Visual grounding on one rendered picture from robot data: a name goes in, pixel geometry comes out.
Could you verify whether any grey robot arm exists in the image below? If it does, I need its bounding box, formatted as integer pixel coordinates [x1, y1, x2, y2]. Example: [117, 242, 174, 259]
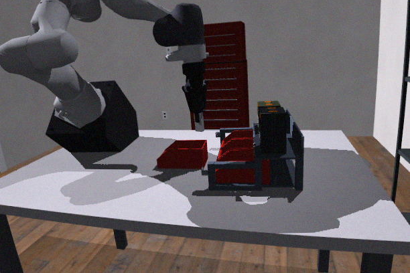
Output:
[0, 0, 209, 128]

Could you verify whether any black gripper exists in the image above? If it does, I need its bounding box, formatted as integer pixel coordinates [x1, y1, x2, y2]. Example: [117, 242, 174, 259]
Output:
[182, 62, 208, 132]

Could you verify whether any red bin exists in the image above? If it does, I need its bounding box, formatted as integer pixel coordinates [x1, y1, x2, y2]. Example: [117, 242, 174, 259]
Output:
[220, 130, 253, 149]
[217, 139, 254, 160]
[158, 140, 208, 169]
[215, 149, 270, 185]

